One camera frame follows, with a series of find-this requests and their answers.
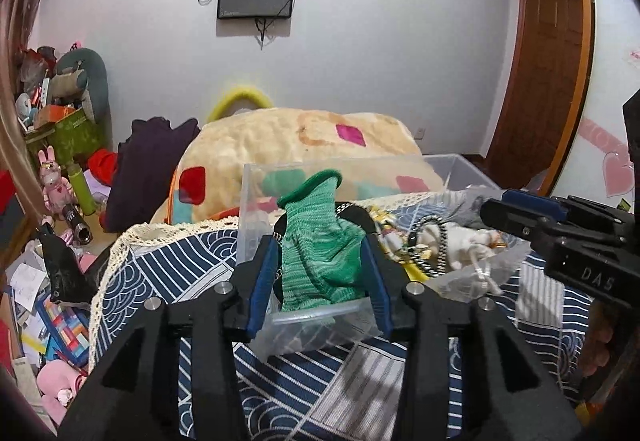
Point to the dark purple clothing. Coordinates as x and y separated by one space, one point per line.
145 161

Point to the pile of loose papers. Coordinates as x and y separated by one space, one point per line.
22 301

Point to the green knitted sock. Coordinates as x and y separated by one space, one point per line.
315 251

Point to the black flashlight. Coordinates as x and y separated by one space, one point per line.
75 223

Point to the black bag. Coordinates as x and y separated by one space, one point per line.
62 266

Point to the pink plush toy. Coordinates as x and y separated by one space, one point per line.
57 383

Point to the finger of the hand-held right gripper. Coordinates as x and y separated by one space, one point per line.
505 218
530 202

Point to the clear plastic storage box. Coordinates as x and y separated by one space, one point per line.
255 221

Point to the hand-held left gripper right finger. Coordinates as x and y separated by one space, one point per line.
377 281

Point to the blue wave patterned cloth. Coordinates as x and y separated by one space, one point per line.
165 266

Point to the wooden door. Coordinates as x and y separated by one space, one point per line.
540 71

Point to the yellow plush arch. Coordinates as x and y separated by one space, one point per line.
240 96

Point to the person's right hand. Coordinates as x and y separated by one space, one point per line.
599 341

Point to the red box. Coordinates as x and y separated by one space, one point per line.
5 191

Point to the red cloth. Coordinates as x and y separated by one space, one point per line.
104 166

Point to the white sliding wardrobe door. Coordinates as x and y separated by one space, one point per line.
610 46

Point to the green cardboard box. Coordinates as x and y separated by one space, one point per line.
70 136

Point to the pile of assorted toys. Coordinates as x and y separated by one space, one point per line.
35 86

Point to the colourful block patterned book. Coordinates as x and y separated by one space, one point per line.
62 328

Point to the beige plush blanket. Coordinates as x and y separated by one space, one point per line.
280 136

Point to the white wall socket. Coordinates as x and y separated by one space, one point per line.
419 133

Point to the grey green long plush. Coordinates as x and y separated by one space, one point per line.
92 81

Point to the pink bunny toy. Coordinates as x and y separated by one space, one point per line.
55 181

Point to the clear plastic bag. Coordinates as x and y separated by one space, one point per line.
472 208

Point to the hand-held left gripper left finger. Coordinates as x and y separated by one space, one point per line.
260 278

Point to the green bottle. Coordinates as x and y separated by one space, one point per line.
82 188

